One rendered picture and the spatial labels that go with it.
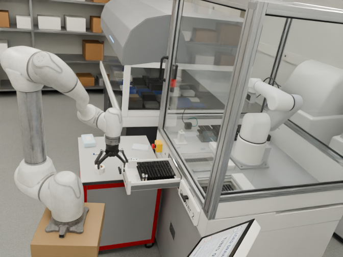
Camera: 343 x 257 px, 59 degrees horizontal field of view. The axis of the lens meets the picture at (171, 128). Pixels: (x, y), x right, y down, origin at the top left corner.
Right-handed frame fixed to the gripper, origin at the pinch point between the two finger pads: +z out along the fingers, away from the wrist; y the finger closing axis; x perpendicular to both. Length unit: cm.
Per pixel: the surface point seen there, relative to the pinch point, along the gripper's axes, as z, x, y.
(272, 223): 7, -52, 85
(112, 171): 16.3, 22.9, 4.0
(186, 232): 27, -31, 42
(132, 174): 8.7, 7.6, 15.5
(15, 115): 92, 286, -98
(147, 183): 4.4, -9.5, 21.0
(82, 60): 30, 371, -1
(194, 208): 2, -39, 41
